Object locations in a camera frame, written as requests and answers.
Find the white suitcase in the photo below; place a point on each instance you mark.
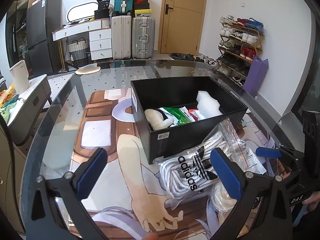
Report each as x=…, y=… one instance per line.
x=121, y=37

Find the shoe rack with shoes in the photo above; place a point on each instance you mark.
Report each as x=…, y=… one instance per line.
x=241, y=41

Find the person's right hand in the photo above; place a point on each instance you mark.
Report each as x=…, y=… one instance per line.
x=312, y=201

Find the purple bag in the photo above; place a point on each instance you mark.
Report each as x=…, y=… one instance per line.
x=256, y=75

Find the adidas bag white laces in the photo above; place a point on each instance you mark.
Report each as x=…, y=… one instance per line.
x=190, y=172

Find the wooden yellow door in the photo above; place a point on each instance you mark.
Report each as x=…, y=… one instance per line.
x=180, y=27

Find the cream plush toy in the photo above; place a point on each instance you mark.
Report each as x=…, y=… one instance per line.
x=156, y=120

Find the white drawer desk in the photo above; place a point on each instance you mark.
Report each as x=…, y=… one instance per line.
x=99, y=32

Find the black glass cabinet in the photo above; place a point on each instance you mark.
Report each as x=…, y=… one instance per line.
x=16, y=34

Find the green white plastic pouch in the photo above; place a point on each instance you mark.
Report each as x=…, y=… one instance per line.
x=181, y=116

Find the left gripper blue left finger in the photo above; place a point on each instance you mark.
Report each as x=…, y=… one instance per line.
x=75, y=186

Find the black refrigerator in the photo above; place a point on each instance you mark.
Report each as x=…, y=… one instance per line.
x=43, y=18

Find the stacked shoe boxes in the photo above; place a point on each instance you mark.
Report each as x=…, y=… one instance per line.
x=142, y=8

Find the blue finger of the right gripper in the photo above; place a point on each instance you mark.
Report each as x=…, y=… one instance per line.
x=268, y=153

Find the grey side cabinet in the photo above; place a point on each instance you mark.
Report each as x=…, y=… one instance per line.
x=27, y=109

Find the white woven basket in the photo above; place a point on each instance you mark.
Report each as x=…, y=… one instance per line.
x=78, y=50

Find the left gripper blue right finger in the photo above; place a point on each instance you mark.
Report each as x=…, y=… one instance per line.
x=245, y=187

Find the red trimmed white packet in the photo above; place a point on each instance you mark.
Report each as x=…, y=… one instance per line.
x=195, y=113

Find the white electric kettle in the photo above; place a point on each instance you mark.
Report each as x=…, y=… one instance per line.
x=20, y=76

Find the silver suitcase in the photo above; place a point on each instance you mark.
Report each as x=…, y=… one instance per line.
x=143, y=37

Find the black cardboard box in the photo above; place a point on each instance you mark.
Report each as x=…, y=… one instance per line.
x=179, y=92

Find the white foam wrap piece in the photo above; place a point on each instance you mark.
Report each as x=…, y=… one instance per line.
x=208, y=107

